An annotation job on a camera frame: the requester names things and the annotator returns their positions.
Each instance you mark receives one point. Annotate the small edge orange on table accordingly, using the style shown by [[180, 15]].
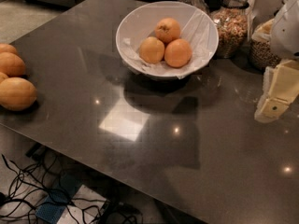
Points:
[[2, 77]]

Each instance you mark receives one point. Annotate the glass jar of nuts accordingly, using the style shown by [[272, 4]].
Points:
[[232, 24]]

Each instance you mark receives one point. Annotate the large front orange on table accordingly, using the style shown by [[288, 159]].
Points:
[[17, 94]]

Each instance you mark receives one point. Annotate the white bowl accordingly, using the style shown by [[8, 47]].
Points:
[[140, 22]]

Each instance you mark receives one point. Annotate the white paper bowl liner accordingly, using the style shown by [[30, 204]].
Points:
[[199, 31]]

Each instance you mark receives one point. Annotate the blue box on floor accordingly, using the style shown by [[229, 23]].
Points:
[[59, 196]]

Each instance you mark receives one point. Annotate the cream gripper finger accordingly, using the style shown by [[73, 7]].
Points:
[[280, 89]]

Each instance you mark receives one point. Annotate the glass jar of cereal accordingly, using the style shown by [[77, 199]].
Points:
[[260, 54]]

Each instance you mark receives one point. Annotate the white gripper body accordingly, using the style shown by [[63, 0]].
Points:
[[287, 32]]

